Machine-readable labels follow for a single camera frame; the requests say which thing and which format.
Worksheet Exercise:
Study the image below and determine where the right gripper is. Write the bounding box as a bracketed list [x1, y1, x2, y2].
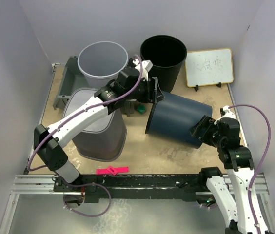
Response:
[189, 114, 224, 148]

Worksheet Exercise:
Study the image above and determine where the dark blue round bin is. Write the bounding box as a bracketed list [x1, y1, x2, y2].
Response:
[145, 91, 213, 149]

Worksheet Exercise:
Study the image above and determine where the grey ribbed square bin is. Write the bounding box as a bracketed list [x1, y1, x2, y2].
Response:
[63, 88, 127, 162]

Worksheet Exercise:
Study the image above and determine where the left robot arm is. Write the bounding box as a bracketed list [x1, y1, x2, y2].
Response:
[30, 67, 164, 191]

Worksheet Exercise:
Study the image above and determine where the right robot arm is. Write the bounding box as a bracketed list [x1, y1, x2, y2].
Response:
[190, 115, 270, 234]

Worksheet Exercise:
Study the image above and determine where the green small block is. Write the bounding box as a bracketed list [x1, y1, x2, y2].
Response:
[136, 105, 146, 114]

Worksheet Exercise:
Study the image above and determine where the black round bin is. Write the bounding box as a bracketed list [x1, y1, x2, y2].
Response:
[140, 35, 187, 93]

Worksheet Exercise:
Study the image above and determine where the small whiteboard on stand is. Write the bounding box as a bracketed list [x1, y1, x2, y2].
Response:
[185, 48, 234, 91]

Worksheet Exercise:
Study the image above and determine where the light grey round bin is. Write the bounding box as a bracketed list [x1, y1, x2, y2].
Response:
[77, 41, 129, 88]

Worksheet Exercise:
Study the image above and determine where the pink plastic clip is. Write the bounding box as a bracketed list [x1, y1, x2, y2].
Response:
[96, 166, 130, 176]

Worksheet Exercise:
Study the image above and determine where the grey plastic crate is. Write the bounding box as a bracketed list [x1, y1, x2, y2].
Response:
[53, 56, 138, 117]

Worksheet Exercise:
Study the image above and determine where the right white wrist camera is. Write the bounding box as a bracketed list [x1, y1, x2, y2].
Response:
[220, 105, 236, 119]

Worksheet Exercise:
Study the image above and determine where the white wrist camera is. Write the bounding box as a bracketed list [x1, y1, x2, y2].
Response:
[133, 58, 153, 80]
[220, 105, 236, 119]

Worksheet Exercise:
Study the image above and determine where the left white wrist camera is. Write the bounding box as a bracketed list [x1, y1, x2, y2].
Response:
[133, 58, 153, 80]

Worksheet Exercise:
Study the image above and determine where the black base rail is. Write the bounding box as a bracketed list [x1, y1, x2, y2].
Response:
[53, 173, 216, 206]

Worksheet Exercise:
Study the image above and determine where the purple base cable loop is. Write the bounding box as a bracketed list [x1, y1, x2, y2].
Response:
[63, 182, 113, 218]

